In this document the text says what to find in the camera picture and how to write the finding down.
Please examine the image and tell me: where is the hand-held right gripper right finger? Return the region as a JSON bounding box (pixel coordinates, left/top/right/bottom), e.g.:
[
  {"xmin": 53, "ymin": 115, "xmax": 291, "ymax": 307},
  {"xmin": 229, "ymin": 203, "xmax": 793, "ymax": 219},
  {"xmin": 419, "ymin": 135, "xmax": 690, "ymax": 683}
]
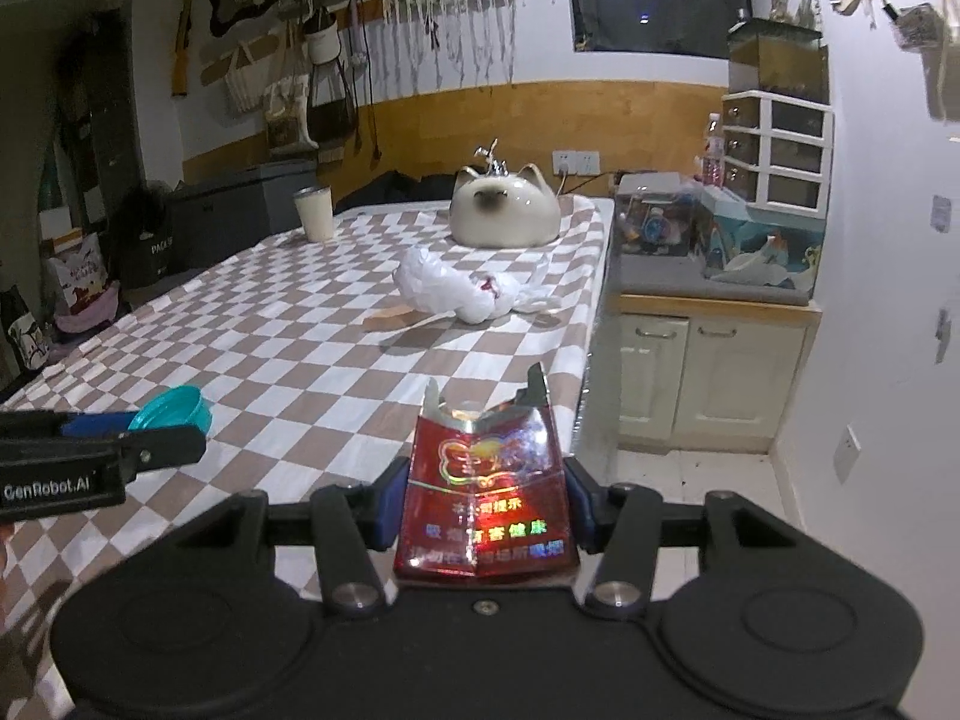
[{"xmin": 562, "ymin": 457, "xmax": 790, "ymax": 620}]

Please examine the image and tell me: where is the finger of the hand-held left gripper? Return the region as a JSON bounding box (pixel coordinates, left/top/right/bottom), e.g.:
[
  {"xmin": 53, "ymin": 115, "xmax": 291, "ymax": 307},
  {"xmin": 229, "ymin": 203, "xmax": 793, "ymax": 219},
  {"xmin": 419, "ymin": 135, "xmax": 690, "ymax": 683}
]
[
  {"xmin": 0, "ymin": 424, "xmax": 208, "ymax": 482},
  {"xmin": 0, "ymin": 409, "xmax": 142, "ymax": 439}
]

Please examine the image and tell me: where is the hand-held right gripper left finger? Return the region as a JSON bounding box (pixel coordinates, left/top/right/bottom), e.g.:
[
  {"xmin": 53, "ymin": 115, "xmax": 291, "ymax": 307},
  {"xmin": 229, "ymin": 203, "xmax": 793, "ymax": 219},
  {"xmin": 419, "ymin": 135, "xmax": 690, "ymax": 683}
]
[{"xmin": 169, "ymin": 457, "xmax": 415, "ymax": 620}]

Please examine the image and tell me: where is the teal plastic lid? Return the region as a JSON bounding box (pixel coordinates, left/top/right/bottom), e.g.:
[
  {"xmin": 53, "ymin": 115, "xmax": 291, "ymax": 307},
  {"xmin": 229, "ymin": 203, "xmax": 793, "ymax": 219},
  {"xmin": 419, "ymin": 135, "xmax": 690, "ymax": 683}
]
[{"xmin": 127, "ymin": 385, "xmax": 214, "ymax": 437}]

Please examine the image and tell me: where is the red cigarette pack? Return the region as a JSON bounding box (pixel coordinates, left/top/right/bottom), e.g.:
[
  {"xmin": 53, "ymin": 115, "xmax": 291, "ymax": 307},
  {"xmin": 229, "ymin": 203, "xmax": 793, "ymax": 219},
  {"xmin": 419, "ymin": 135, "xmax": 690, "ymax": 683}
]
[{"xmin": 394, "ymin": 364, "xmax": 582, "ymax": 587}]

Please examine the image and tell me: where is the pink cat print bag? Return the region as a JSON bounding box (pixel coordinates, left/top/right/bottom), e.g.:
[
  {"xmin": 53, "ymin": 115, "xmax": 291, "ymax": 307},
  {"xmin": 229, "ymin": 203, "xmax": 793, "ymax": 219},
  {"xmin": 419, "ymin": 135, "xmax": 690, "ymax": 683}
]
[{"xmin": 45, "ymin": 232, "xmax": 122, "ymax": 335}]

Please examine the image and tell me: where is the brown white checkered tablecloth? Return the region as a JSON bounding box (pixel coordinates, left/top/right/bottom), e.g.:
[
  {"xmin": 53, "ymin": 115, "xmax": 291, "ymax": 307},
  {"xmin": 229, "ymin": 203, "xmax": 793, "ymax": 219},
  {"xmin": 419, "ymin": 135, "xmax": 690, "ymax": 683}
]
[{"xmin": 0, "ymin": 193, "xmax": 607, "ymax": 720}]

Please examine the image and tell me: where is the cream cabinet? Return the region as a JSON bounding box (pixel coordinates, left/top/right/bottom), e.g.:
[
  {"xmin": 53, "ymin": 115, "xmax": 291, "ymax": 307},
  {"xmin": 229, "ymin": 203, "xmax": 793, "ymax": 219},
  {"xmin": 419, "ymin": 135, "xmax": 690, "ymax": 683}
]
[{"xmin": 615, "ymin": 292, "xmax": 820, "ymax": 456}]

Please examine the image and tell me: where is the white plastic bag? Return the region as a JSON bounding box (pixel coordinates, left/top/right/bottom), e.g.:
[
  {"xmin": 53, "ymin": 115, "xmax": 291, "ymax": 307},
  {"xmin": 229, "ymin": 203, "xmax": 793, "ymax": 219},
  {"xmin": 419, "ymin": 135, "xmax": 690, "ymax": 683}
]
[{"xmin": 394, "ymin": 245, "xmax": 560, "ymax": 328}]

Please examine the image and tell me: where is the grey storage box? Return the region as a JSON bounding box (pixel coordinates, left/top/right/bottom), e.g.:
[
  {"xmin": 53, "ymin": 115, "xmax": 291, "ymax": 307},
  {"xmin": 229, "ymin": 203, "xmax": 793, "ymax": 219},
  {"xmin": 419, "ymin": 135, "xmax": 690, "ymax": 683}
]
[{"xmin": 168, "ymin": 160, "xmax": 320, "ymax": 272}]

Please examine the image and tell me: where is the cream cup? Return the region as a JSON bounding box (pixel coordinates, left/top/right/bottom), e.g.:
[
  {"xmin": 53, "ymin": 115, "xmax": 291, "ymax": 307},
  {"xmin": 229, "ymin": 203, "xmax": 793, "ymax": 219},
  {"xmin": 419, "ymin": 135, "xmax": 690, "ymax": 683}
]
[{"xmin": 293, "ymin": 186, "xmax": 337, "ymax": 244}]

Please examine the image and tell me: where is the clear plastic storage box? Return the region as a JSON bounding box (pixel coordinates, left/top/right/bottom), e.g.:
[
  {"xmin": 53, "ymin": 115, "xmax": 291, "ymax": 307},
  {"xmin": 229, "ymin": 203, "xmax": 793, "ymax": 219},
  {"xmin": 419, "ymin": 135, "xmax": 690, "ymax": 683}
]
[{"xmin": 614, "ymin": 173, "xmax": 707, "ymax": 260}]

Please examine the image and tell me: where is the cream cat-shaped ceramic jar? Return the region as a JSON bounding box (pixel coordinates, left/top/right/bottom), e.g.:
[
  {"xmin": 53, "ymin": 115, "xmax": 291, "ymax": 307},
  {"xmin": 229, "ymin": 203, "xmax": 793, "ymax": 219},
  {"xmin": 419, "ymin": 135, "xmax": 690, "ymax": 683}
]
[{"xmin": 448, "ymin": 163, "xmax": 560, "ymax": 249}]

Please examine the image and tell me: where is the black bag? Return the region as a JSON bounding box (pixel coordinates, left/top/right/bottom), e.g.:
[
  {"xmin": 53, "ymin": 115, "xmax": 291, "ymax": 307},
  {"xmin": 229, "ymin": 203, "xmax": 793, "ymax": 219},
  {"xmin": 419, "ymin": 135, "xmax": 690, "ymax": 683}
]
[{"xmin": 333, "ymin": 171, "xmax": 460, "ymax": 215}]

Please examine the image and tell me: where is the colourful printed box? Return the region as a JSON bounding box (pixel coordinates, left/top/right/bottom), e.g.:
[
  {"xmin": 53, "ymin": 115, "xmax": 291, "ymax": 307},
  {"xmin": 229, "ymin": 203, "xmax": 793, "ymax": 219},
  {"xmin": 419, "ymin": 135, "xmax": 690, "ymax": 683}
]
[{"xmin": 700, "ymin": 187, "xmax": 827, "ymax": 291}]

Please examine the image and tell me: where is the small silver figurine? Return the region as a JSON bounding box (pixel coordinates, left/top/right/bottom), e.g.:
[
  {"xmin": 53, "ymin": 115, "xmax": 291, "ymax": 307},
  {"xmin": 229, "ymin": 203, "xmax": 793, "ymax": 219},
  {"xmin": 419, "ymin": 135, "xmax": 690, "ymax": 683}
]
[{"xmin": 471, "ymin": 138, "xmax": 520, "ymax": 178}]

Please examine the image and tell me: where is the hanging tote bag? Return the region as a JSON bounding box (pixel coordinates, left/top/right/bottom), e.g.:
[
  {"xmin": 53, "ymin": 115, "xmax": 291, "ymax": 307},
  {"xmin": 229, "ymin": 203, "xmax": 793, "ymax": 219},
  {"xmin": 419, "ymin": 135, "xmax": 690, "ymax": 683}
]
[{"xmin": 262, "ymin": 52, "xmax": 320, "ymax": 160}]

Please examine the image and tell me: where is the pink label plastic bottle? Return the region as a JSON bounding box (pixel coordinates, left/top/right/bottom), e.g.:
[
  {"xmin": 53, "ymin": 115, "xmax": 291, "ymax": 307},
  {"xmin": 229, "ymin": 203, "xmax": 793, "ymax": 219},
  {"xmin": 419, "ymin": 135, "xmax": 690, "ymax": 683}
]
[{"xmin": 700, "ymin": 113, "xmax": 728, "ymax": 189}]

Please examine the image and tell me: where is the white drawer organizer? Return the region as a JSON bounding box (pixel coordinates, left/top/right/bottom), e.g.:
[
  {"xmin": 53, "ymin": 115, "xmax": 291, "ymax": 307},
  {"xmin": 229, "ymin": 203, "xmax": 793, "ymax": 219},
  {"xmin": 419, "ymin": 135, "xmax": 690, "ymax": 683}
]
[{"xmin": 721, "ymin": 89, "xmax": 835, "ymax": 212}]

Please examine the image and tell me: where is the glass fish tank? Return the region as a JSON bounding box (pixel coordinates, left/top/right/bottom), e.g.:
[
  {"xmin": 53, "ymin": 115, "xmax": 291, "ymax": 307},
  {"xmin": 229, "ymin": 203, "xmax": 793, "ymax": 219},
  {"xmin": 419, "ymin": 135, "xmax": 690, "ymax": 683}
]
[{"xmin": 726, "ymin": 18, "xmax": 830, "ymax": 104}]

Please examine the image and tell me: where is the white wall switch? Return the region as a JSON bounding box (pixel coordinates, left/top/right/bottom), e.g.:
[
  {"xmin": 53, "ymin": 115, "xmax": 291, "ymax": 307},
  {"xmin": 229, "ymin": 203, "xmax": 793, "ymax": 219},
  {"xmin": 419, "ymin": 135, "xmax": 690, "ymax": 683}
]
[{"xmin": 834, "ymin": 424, "xmax": 861, "ymax": 486}]

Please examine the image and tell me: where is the white macrame wall hanging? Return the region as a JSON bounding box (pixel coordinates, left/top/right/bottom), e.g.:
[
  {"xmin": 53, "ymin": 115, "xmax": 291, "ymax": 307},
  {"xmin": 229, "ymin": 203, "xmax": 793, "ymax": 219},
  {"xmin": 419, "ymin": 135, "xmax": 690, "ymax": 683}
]
[{"xmin": 381, "ymin": 0, "xmax": 530, "ymax": 89}]

